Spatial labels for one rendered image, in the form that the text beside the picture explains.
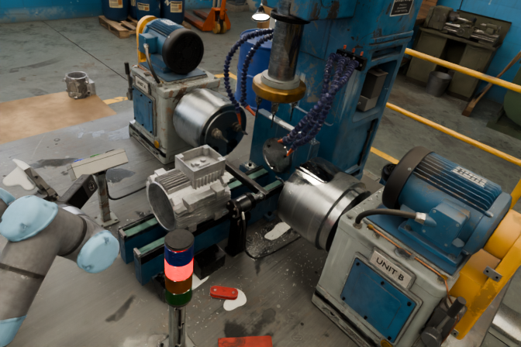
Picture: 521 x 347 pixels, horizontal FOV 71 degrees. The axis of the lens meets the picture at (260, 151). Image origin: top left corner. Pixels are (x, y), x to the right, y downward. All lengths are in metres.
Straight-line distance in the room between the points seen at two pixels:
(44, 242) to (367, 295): 0.76
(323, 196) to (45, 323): 0.83
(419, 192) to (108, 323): 0.89
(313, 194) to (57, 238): 0.68
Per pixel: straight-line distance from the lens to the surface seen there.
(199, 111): 1.42
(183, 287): 0.86
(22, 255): 0.69
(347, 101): 1.31
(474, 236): 0.92
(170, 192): 1.09
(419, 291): 0.98
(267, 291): 1.24
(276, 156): 1.42
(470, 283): 1.01
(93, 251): 0.73
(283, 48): 1.16
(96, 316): 1.21
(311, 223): 1.10
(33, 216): 0.67
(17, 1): 6.65
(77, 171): 1.25
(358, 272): 1.04
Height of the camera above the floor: 1.79
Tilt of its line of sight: 33 degrees down
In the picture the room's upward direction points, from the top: 9 degrees clockwise
